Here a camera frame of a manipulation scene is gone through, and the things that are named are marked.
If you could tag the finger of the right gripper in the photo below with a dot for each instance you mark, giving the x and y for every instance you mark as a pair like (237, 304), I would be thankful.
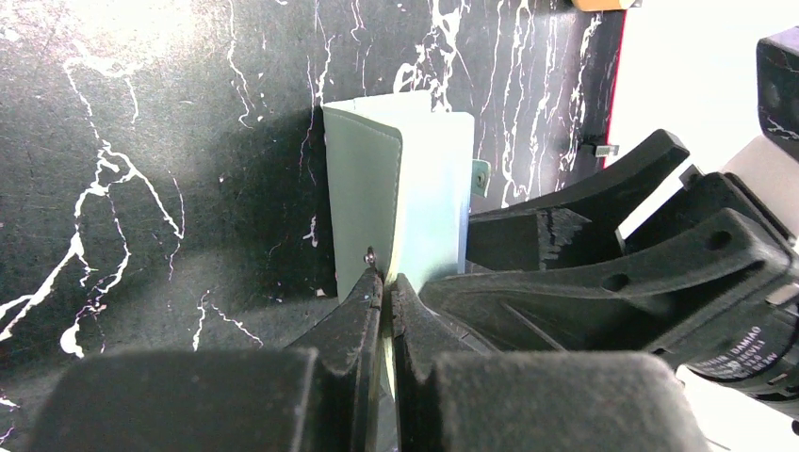
(577, 225)

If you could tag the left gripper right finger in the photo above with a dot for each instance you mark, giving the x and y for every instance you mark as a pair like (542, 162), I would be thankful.
(418, 337)

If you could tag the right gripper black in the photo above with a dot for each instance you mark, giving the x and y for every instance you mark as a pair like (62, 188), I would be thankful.
(711, 283)

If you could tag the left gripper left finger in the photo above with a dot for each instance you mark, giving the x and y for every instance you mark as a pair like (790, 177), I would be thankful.
(332, 380)

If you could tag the green card holder wallet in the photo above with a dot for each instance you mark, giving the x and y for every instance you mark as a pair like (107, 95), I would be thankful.
(400, 179)

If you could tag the tan oval tray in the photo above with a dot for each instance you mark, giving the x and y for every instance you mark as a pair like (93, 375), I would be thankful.
(603, 5)

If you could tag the white board pink frame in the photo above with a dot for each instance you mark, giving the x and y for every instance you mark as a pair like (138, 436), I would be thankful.
(689, 67)

